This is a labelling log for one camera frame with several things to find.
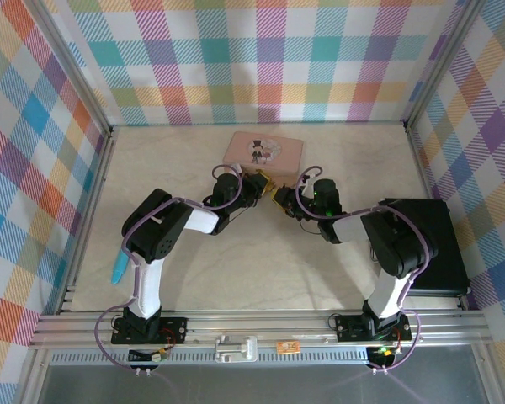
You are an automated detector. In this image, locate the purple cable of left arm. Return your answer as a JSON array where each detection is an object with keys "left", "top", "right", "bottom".
[{"left": 93, "top": 162, "right": 244, "bottom": 373}]

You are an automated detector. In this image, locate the aluminium frame post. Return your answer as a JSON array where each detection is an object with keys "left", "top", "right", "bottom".
[
  {"left": 32, "top": 0, "right": 115, "bottom": 136},
  {"left": 402, "top": 0, "right": 487, "bottom": 127}
]

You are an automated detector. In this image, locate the aluminium frame rail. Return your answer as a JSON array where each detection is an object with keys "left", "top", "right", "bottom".
[{"left": 28, "top": 310, "right": 490, "bottom": 351}]

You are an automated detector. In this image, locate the pink tin box with figures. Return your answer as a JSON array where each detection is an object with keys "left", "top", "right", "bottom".
[{"left": 221, "top": 130, "right": 306, "bottom": 180}]

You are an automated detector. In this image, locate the perforated metal strip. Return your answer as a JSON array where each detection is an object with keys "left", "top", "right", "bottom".
[{"left": 49, "top": 351, "right": 405, "bottom": 366}]

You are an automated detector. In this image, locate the black tray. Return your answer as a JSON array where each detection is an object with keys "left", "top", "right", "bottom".
[{"left": 373, "top": 196, "right": 471, "bottom": 296}]

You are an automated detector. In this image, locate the light blue marker pen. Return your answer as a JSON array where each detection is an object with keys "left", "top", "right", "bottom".
[{"left": 110, "top": 251, "right": 130, "bottom": 286}]

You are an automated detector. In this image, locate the black base plate of right arm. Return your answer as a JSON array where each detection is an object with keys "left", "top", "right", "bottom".
[{"left": 333, "top": 312, "right": 413, "bottom": 343}]

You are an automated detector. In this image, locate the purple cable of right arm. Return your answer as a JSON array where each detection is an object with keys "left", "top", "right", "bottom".
[{"left": 293, "top": 164, "right": 424, "bottom": 374}]

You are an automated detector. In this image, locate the black base plate of left arm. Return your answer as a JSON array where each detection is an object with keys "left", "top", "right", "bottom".
[{"left": 110, "top": 315, "right": 189, "bottom": 345}]

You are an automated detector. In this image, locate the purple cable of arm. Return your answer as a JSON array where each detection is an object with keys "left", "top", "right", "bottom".
[
  {"left": 293, "top": 164, "right": 424, "bottom": 374},
  {"left": 93, "top": 162, "right": 244, "bottom": 373}
]

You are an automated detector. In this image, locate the silver metal latch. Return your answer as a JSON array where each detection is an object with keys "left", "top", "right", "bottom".
[{"left": 213, "top": 334, "right": 258, "bottom": 364}]

